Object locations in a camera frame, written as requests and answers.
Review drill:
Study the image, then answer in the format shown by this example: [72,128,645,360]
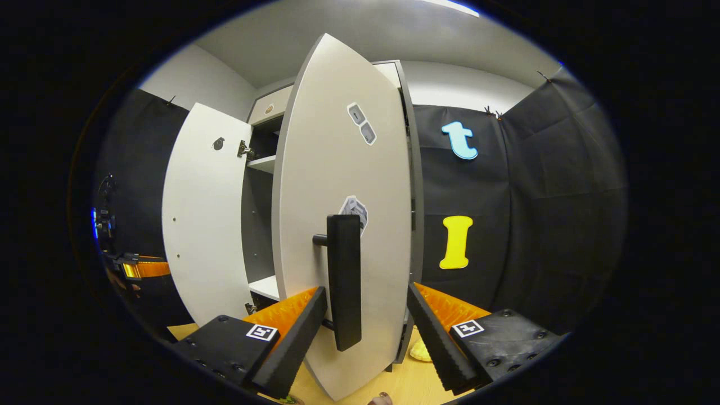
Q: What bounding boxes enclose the white cabinet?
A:
[241,60,425,372]

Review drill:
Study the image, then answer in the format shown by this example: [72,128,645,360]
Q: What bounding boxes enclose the black backdrop cloth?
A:
[413,66,629,337]
[93,87,195,344]

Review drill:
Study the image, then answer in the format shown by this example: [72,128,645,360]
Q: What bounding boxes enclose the white cabinet door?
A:
[272,33,414,402]
[161,102,254,327]

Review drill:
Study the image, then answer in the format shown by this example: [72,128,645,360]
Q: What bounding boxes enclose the black door handle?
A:
[313,214,362,352]

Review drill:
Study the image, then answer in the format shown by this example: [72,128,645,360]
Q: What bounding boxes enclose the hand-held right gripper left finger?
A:
[172,286,329,400]

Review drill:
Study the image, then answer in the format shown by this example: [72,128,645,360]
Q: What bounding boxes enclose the long ceiling light panel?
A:
[419,0,480,18]

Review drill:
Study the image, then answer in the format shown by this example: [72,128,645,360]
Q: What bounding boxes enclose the white cabinet shelf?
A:
[246,155,277,174]
[249,274,281,302]

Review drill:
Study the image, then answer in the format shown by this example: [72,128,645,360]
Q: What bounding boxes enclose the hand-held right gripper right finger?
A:
[406,281,565,394]

